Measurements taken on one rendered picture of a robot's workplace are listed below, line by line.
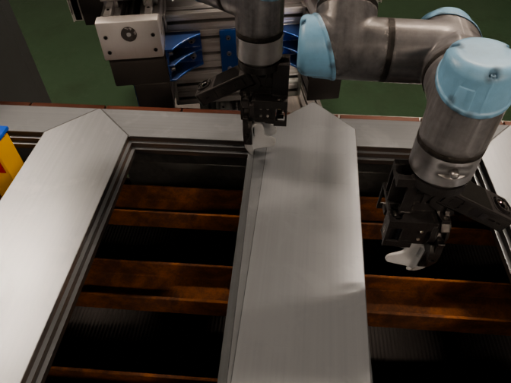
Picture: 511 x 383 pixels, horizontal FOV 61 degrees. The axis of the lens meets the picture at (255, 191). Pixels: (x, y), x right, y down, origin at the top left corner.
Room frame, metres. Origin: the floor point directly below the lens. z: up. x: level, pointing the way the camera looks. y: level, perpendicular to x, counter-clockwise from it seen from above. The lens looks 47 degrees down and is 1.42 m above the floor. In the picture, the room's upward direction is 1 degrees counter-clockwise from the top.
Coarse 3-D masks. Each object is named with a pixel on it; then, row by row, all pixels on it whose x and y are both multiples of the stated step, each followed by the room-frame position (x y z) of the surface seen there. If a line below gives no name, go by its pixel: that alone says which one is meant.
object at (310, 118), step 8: (296, 112) 0.77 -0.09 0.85; (304, 112) 0.77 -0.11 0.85; (312, 112) 0.77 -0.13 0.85; (320, 112) 0.77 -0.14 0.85; (328, 112) 0.77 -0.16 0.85; (288, 120) 0.75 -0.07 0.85; (296, 120) 0.75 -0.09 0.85; (304, 120) 0.74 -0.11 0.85; (312, 120) 0.74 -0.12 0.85; (320, 120) 0.74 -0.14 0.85; (328, 120) 0.74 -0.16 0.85; (336, 120) 0.74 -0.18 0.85; (344, 128) 0.71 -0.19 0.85; (352, 128) 0.71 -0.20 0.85
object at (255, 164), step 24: (24, 144) 0.71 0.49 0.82; (144, 144) 0.69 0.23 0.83; (168, 144) 0.69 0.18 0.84; (192, 144) 0.68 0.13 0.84; (216, 144) 0.68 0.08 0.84; (240, 144) 0.68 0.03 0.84; (120, 168) 0.62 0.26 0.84; (480, 168) 0.60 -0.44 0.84; (96, 216) 0.49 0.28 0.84; (240, 216) 0.50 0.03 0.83; (96, 240) 0.45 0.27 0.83; (240, 240) 0.44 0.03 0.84; (504, 240) 0.43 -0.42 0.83; (72, 264) 0.39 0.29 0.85; (240, 264) 0.38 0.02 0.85; (504, 264) 0.39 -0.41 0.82; (72, 288) 0.35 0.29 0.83; (240, 288) 0.34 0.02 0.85; (72, 312) 0.32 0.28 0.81; (240, 312) 0.30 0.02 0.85; (48, 336) 0.27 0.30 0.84; (48, 360) 0.24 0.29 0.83
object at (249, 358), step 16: (240, 352) 0.24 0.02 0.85; (256, 352) 0.24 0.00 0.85; (272, 352) 0.24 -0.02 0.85; (288, 352) 0.24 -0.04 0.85; (304, 352) 0.24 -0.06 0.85; (320, 352) 0.24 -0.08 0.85; (240, 368) 0.22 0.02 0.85; (256, 368) 0.22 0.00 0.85; (272, 368) 0.22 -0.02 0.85; (288, 368) 0.22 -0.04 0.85; (304, 368) 0.22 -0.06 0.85; (320, 368) 0.22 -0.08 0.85; (336, 368) 0.22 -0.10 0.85; (352, 368) 0.22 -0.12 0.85; (368, 368) 0.22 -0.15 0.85
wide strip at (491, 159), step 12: (504, 132) 0.70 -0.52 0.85; (492, 144) 0.66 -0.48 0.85; (504, 144) 0.66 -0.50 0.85; (492, 156) 0.63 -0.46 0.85; (504, 156) 0.62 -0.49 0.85; (492, 168) 0.59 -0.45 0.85; (504, 168) 0.59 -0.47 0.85; (492, 180) 0.56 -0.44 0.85; (504, 180) 0.56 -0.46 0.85; (504, 192) 0.53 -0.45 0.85
